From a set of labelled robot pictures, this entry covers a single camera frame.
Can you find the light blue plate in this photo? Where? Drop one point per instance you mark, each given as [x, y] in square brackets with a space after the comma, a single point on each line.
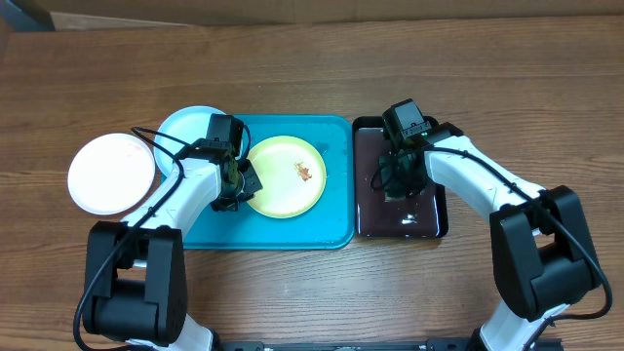
[187, 124]

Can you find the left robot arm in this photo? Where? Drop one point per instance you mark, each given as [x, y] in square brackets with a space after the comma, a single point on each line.
[135, 278]

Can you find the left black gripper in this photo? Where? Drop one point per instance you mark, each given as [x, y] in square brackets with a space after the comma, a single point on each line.
[253, 184]

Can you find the black water tray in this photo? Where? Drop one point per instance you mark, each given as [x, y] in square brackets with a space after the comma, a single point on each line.
[424, 216]

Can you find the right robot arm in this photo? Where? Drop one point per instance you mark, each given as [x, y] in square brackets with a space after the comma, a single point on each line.
[543, 256]

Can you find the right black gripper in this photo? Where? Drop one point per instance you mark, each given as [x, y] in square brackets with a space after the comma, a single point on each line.
[421, 185]

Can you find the brown cardboard backdrop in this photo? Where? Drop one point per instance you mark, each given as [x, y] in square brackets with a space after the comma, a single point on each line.
[234, 12]

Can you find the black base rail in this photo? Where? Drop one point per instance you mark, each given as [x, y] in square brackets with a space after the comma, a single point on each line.
[432, 344]

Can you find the yellow plate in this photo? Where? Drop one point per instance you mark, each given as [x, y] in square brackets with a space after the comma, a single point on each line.
[293, 175]

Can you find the teal plastic tray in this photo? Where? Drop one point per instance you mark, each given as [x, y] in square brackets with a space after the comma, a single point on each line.
[328, 225]

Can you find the white pink plate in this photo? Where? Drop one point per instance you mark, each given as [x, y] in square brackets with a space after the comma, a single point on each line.
[110, 174]

